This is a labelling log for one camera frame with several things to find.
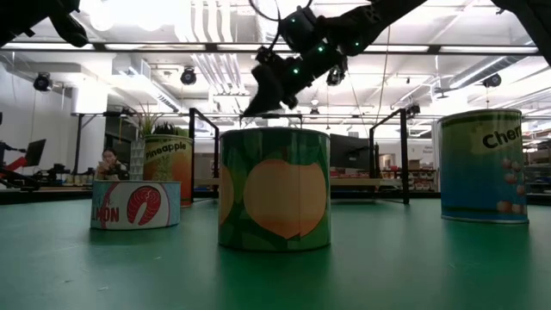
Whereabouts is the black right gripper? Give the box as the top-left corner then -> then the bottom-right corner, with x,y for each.
242,40 -> 350,118

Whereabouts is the green peach can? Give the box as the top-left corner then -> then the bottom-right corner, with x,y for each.
218,127 -> 332,253

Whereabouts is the orange pineapple can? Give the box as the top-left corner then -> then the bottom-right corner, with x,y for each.
142,133 -> 195,208

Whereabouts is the short salmon can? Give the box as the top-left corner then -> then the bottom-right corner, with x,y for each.
90,179 -> 183,231

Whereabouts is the silver can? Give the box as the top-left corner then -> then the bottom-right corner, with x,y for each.
437,108 -> 530,225

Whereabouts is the background storage shelf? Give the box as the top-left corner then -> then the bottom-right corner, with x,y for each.
378,167 -> 438,191

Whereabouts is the black ceiling spotlight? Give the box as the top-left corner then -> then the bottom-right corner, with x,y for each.
481,72 -> 503,90
33,71 -> 53,93
179,66 -> 198,86

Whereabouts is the black flat monitor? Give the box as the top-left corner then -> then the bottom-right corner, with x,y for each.
330,133 -> 376,171

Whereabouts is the potted succulent patterned white pot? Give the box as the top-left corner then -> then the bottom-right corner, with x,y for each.
128,102 -> 190,182

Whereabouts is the person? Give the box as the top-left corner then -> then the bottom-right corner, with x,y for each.
94,147 -> 130,181

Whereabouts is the black tilted monitor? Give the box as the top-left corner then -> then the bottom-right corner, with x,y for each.
23,138 -> 47,168

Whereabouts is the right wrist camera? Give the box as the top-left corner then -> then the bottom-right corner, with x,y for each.
325,64 -> 348,87

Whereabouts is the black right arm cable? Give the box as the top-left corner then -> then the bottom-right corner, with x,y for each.
248,0 -> 313,53

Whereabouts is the wooden shelf black metal frame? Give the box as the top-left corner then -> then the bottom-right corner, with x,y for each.
188,107 -> 411,206

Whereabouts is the black overhead frame bar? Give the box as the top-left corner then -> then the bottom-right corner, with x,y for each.
0,40 -> 551,56

